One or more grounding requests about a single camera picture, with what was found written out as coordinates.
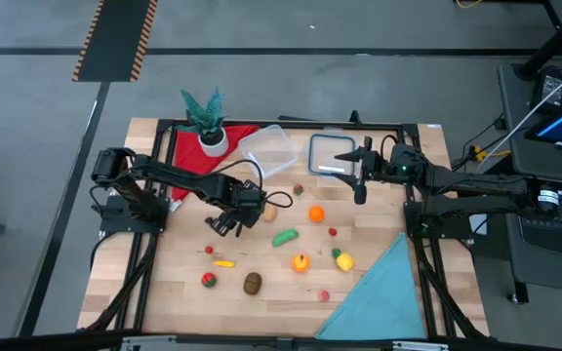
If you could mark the orange toy tangerine with stem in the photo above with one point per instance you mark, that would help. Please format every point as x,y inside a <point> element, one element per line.
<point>300,263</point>

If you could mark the black power adapter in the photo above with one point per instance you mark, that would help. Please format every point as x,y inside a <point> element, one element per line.
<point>549,88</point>

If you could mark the yellow plug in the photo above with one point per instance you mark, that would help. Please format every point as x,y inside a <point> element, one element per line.
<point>479,153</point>

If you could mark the yellow toy pineapple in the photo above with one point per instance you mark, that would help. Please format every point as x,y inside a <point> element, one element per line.
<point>345,262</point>

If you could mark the bumpy red toy strawberry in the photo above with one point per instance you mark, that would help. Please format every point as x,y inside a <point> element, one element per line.
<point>298,189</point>

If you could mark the black equipment cart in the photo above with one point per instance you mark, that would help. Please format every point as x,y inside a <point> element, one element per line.
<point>539,273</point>

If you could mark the brown toy kiwi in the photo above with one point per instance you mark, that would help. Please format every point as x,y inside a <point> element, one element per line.
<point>252,284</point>

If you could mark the red strawberry toy green cap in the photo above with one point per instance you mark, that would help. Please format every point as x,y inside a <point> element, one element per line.
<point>209,280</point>

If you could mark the black stand leg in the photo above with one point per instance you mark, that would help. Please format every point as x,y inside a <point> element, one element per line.
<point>554,41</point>

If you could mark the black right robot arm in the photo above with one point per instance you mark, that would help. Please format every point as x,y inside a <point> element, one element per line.
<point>456,183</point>

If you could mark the silver aluminium extrusion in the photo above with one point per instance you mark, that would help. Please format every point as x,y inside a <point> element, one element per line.
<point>149,341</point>
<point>420,346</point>

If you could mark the green plant in white pot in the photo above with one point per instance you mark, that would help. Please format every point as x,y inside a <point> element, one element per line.
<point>212,144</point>

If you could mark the red toy cherry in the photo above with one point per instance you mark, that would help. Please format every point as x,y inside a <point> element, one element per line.
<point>209,249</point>

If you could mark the orange toy orange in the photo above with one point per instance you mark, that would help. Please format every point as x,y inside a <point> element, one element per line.
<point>316,214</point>

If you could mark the clear plastic container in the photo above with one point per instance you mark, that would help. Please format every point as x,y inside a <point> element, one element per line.
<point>268,151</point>

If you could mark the green toy pea pod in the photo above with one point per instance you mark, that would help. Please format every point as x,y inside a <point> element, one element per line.
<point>285,238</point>

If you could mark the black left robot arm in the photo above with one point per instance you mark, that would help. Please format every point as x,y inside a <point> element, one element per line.
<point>173,175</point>

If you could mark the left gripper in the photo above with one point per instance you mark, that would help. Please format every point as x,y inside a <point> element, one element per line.
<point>248,201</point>

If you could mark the blue-rimmed container lid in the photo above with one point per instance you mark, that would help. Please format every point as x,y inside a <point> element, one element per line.
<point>327,151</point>

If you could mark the tan toy potato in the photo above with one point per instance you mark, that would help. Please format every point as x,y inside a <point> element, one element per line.
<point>269,213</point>

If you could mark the red cloth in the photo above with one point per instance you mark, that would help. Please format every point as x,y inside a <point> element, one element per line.
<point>190,156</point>

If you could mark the black aluminium rig frame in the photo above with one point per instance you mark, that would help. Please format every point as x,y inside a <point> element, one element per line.
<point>393,127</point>

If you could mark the black mat hazard-striped edges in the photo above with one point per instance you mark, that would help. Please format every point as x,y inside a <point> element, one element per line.
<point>115,39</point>

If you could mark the teal cloth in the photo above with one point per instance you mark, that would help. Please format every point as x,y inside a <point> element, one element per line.
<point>383,297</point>

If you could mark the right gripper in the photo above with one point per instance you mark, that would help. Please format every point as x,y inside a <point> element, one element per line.
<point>376,168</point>

